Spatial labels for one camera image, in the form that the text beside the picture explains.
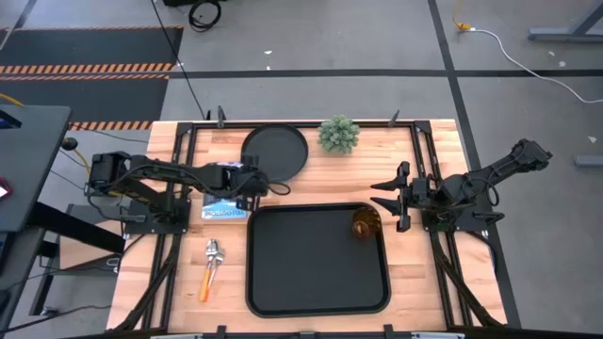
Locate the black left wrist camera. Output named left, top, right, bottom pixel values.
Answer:
left=214, top=161, right=247, bottom=178

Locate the coiled black cable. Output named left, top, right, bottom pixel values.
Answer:
left=187, top=0, right=223, bottom=33

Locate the white floor cable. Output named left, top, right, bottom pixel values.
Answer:
left=469, top=26, right=603, bottom=105

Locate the green artificial potted plant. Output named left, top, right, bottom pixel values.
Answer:
left=316, top=114, right=362, bottom=155

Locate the yellow plug cable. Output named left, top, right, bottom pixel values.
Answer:
left=451, top=0, right=473, bottom=33

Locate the metal spoon orange handle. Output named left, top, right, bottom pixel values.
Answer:
left=197, top=238, right=220, bottom=303

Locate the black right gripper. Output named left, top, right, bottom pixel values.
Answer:
left=369, top=161, right=415, bottom=234

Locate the black rectangular serving tray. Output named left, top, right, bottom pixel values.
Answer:
left=244, top=202, right=393, bottom=319

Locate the grey table foot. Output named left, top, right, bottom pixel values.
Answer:
left=573, top=154, right=603, bottom=169
left=527, top=0, right=603, bottom=43

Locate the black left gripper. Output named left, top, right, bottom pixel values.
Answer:
left=225, top=154, right=273, bottom=212

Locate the black floor cable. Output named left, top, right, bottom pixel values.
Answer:
left=149, top=0, right=212, bottom=121

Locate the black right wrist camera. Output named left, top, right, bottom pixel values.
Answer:
left=412, top=176, right=430, bottom=203

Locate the black aluminium table frame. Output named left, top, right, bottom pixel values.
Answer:
left=106, top=117, right=523, bottom=339

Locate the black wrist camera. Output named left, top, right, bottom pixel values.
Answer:
left=214, top=161, right=247, bottom=178
left=412, top=176, right=430, bottom=203

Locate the blue white packet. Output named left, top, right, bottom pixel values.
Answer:
left=201, top=193, right=249, bottom=221

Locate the black hazard-striped floor mat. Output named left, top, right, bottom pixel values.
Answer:
left=0, top=25, right=185, bottom=76
left=0, top=73, right=171, bottom=132

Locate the large black bowl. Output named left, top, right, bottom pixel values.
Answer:
left=239, top=122, right=310, bottom=184

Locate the black desk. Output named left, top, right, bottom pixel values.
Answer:
left=0, top=103, right=127, bottom=333

